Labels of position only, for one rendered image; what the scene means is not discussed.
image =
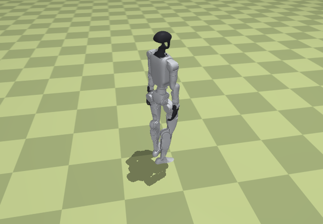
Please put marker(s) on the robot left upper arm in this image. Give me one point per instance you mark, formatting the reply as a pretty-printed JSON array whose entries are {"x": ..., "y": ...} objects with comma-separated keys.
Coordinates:
[{"x": 148, "y": 55}]

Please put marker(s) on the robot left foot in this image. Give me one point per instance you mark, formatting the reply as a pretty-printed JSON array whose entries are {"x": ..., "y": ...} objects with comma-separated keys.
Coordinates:
[{"x": 155, "y": 153}]

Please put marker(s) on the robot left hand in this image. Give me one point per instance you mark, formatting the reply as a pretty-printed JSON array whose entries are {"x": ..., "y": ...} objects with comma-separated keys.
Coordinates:
[{"x": 148, "y": 90}]

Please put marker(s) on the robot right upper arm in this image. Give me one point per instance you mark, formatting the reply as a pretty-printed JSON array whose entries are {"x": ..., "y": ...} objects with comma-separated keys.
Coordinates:
[{"x": 172, "y": 67}]

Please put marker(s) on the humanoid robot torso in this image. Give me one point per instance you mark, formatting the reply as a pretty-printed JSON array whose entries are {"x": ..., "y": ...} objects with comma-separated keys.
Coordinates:
[{"x": 160, "y": 77}]

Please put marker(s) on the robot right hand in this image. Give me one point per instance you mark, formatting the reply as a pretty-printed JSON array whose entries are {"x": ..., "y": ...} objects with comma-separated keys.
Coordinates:
[{"x": 174, "y": 112}]

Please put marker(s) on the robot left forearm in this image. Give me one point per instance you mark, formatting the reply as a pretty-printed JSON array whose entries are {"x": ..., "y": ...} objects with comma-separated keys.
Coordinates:
[{"x": 150, "y": 82}]

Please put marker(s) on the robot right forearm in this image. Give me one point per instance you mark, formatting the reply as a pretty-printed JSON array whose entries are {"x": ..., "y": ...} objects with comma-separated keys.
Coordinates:
[{"x": 175, "y": 96}]

